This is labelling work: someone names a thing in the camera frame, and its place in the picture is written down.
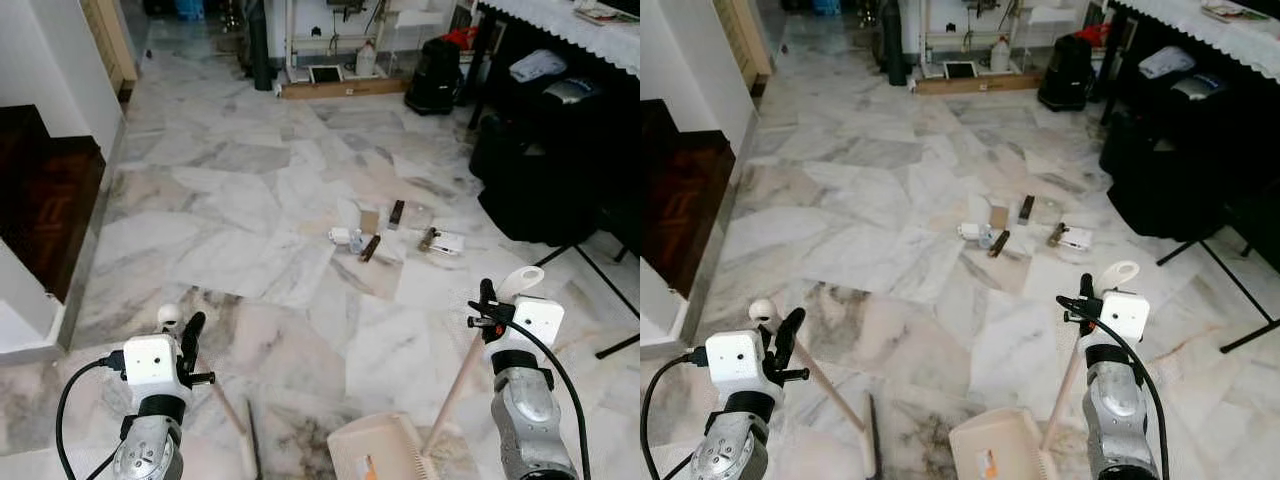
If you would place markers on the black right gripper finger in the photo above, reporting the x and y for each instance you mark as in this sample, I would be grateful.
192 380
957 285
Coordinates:
1087 287
488 293

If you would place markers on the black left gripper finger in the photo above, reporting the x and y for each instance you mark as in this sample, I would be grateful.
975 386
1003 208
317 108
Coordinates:
192 335
790 330

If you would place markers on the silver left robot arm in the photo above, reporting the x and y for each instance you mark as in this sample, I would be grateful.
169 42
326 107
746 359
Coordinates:
735 450
150 450

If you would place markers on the short brown stick wrapper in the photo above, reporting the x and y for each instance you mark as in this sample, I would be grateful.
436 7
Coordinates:
1057 234
429 239

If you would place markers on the clear plastic bag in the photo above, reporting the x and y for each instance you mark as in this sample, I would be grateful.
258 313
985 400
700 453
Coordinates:
1048 210
420 214

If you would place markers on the dark brown bar wrapper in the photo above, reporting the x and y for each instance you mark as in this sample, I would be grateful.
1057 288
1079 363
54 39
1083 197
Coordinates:
370 249
999 244

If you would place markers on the black bar wrapper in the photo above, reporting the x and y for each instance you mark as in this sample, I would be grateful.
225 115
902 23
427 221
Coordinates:
1026 210
397 215

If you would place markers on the small clear plastic bottle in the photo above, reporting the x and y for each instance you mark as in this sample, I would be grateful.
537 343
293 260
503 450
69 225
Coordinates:
357 241
986 237

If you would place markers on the flat brown cardboard square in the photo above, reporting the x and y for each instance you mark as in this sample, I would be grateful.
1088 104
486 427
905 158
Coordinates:
999 216
370 221

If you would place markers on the medium black bag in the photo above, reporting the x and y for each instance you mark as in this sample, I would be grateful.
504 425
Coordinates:
505 145
1135 140

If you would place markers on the dark wooden staircase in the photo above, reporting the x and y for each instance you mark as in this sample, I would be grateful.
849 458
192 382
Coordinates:
50 200
685 190

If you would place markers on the black skirted table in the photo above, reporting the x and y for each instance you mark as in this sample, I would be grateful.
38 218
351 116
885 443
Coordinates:
620 120
1250 120

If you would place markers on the grey black printed pouch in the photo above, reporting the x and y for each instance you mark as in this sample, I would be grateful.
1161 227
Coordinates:
572 92
1198 87

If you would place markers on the grey white bag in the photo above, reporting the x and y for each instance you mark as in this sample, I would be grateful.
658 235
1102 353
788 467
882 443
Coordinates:
1167 62
538 66

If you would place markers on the white plastic jug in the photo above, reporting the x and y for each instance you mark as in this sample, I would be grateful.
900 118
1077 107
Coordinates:
999 56
366 60

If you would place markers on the white framed tablet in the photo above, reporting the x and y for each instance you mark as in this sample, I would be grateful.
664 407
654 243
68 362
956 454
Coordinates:
326 75
960 71

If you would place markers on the red bag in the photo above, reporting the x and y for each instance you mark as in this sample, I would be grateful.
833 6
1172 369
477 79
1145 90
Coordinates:
1095 34
460 38

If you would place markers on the white lace tablecloth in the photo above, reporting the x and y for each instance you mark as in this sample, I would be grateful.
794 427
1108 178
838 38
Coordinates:
1200 35
580 35

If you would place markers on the tall black cylinder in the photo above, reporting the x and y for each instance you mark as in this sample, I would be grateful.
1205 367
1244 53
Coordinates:
893 40
258 45

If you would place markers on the flat tray with items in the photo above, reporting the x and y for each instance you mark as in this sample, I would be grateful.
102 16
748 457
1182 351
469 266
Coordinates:
600 12
1230 10

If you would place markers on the blue container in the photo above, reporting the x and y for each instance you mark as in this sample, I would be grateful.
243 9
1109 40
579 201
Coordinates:
190 8
827 6

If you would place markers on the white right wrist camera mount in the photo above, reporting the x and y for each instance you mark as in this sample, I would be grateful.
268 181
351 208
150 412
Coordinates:
535 320
1125 315

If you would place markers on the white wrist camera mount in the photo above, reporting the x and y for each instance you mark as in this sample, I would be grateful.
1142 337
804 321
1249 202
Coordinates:
1125 315
735 357
155 360
535 320

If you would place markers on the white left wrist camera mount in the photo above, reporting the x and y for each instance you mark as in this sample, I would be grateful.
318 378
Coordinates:
155 360
735 357

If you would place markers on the wooden door frame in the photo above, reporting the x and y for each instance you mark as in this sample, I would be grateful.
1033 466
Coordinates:
110 40
745 40

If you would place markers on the white metal table frame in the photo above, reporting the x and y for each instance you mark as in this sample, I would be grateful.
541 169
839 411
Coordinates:
925 30
292 30

